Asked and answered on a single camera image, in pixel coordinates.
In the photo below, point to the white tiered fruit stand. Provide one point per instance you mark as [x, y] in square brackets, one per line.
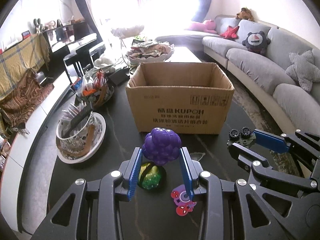
[151, 51]

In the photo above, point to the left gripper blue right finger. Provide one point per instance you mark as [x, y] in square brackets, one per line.
[187, 169]

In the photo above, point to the white oval plate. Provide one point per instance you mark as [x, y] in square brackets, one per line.
[97, 137]

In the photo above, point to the green toy truck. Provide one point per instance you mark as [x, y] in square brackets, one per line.
[243, 137]

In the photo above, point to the cardboard box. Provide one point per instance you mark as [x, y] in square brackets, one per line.
[189, 98]

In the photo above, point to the grey curved sofa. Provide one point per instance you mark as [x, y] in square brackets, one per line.
[264, 76]

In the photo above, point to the clear leaf-shaped dish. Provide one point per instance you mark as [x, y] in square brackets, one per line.
[197, 156]

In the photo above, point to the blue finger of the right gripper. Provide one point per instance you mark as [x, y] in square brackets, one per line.
[270, 141]
[245, 157]

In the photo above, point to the purple spider-man toy camera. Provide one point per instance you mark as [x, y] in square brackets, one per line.
[182, 201]

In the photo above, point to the purple grape toy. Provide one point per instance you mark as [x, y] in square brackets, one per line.
[161, 146]

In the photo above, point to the green ball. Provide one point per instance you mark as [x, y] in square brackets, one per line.
[151, 177]

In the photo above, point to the black piano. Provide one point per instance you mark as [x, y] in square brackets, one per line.
[69, 39]

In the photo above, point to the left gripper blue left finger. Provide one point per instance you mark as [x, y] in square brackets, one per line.
[132, 172]

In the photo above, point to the yellow plaid blanket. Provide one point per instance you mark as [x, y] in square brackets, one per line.
[31, 53]

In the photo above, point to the dark round sailboat cushion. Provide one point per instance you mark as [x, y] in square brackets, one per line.
[256, 43]

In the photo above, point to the floral bowl with leather strap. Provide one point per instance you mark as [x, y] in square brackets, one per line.
[71, 112]

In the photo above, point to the striped star cushion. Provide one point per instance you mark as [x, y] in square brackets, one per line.
[303, 70]

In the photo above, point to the basket with snack packets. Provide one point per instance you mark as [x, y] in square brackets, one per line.
[94, 89]

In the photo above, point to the black remote in bowl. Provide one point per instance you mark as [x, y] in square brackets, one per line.
[80, 116]

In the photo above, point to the brown plush animal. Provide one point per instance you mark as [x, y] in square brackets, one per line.
[245, 14]

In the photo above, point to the red star plush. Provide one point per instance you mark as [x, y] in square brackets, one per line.
[230, 33]

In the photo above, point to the brown patterned cloth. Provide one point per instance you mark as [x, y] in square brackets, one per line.
[19, 105]

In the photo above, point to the pink plush toy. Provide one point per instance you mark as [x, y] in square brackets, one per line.
[207, 26]

